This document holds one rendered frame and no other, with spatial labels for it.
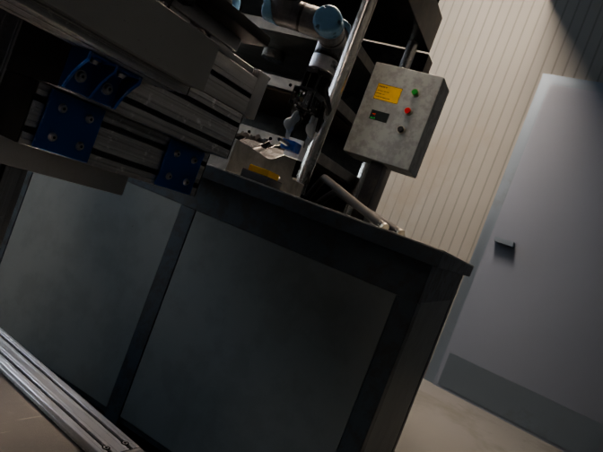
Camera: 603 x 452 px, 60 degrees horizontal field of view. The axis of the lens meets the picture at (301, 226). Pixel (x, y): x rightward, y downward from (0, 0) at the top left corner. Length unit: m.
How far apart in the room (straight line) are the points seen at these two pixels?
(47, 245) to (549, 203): 2.88
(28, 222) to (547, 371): 2.90
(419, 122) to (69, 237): 1.36
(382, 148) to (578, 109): 1.84
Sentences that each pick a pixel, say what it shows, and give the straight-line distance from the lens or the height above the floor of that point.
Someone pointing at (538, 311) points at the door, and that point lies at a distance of 3.56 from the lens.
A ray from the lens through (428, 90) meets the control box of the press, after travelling 2.24.
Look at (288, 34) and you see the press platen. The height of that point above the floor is 1.49.
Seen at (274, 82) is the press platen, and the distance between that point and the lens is 2.41.
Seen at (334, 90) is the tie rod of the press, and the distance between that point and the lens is 2.21.
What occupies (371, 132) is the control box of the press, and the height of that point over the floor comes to 1.18.
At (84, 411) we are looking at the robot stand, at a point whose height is 0.23.
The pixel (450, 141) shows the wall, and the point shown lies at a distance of 3.91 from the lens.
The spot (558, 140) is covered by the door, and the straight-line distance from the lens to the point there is 3.73.
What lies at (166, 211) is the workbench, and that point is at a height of 0.64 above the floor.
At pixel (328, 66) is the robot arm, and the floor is 1.17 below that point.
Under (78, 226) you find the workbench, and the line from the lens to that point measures 1.71.
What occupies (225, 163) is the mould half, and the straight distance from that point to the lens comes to 1.44.
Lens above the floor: 0.78
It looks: 2 degrees down
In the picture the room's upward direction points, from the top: 21 degrees clockwise
